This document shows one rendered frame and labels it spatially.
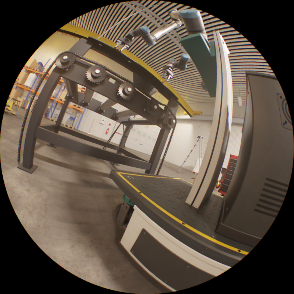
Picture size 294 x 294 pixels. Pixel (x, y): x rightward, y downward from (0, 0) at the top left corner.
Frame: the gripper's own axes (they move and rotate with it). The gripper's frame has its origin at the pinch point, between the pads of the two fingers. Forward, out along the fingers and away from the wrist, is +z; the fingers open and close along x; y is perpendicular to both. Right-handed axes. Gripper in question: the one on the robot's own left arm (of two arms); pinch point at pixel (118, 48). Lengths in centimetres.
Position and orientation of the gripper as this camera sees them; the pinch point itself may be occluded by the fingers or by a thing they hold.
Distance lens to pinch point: 103.2
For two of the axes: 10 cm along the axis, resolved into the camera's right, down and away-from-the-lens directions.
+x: -7.3, -2.9, -6.2
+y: -5.9, -1.9, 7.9
